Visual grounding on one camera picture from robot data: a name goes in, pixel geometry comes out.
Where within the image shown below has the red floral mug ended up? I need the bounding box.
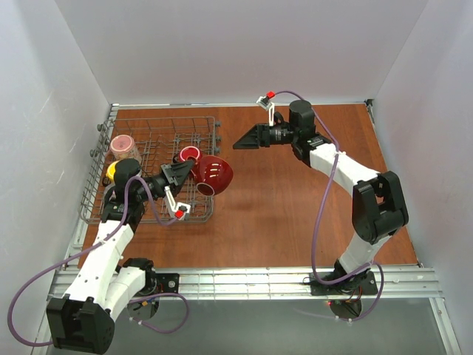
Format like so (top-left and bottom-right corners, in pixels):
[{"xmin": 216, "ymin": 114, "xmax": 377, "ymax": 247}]
[{"xmin": 191, "ymin": 155, "xmax": 234, "ymax": 197}]

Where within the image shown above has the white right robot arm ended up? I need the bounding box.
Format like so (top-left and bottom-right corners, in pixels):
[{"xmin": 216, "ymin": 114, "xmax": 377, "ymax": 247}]
[{"xmin": 233, "ymin": 94, "xmax": 409, "ymax": 287}]

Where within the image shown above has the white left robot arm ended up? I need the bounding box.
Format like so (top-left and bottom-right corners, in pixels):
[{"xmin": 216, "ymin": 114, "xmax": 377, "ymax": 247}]
[{"xmin": 46, "ymin": 158, "xmax": 194, "ymax": 354}]

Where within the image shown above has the plain red mug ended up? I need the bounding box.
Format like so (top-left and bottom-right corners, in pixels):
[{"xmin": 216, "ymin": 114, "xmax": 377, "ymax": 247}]
[{"xmin": 171, "ymin": 146, "xmax": 203, "ymax": 166}]

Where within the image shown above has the pink ghost pattern cup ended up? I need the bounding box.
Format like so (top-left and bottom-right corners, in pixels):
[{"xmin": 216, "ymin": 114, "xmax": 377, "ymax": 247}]
[{"xmin": 109, "ymin": 135, "xmax": 142, "ymax": 163}]

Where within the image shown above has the clear glass cup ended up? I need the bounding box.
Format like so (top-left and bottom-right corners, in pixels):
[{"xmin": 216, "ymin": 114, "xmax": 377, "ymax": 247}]
[{"xmin": 103, "ymin": 183, "xmax": 115, "ymax": 203}]

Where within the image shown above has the yellow cup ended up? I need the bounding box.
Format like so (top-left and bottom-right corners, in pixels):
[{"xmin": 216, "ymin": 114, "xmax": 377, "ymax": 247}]
[{"xmin": 106, "ymin": 160, "xmax": 118, "ymax": 183}]

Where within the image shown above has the grey wire dish rack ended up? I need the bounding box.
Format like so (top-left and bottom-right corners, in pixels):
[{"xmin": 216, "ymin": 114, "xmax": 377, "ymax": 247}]
[{"xmin": 79, "ymin": 115, "xmax": 223, "ymax": 224}]

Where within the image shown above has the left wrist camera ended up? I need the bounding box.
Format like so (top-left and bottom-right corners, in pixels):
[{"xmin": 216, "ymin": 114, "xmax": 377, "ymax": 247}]
[{"xmin": 163, "ymin": 186, "xmax": 191, "ymax": 220}]

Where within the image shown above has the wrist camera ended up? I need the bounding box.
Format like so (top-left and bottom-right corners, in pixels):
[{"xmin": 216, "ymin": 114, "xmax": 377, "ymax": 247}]
[
  {"xmin": 256, "ymin": 91, "xmax": 276, "ymax": 126},
  {"xmin": 163, "ymin": 186, "xmax": 191, "ymax": 220}
]

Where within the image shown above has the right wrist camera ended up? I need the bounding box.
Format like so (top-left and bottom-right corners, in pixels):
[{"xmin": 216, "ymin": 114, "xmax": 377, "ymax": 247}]
[{"xmin": 256, "ymin": 91, "xmax": 276, "ymax": 126}]

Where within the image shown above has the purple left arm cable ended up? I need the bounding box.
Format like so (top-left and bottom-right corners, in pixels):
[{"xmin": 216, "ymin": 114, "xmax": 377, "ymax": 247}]
[{"xmin": 7, "ymin": 176, "xmax": 190, "ymax": 347}]

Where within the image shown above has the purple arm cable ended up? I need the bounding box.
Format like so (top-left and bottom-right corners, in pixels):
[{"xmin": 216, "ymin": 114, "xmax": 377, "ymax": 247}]
[
  {"xmin": 7, "ymin": 176, "xmax": 190, "ymax": 347},
  {"xmin": 273, "ymin": 89, "xmax": 384, "ymax": 322}
]

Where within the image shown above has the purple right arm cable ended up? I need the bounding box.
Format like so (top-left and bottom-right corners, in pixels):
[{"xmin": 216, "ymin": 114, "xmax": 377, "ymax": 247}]
[{"xmin": 273, "ymin": 89, "xmax": 384, "ymax": 322}]

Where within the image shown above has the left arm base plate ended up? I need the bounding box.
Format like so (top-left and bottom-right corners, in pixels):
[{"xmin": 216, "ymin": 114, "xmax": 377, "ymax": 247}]
[{"xmin": 135, "ymin": 271, "xmax": 180, "ymax": 297}]

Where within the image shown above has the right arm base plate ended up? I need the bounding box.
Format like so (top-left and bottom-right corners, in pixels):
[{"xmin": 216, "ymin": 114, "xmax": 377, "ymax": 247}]
[{"xmin": 302, "ymin": 269, "xmax": 378, "ymax": 296}]

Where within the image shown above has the aluminium mounting rail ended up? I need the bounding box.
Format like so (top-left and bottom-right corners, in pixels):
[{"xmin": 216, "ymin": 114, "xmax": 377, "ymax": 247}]
[{"xmin": 47, "ymin": 266, "xmax": 444, "ymax": 302}]

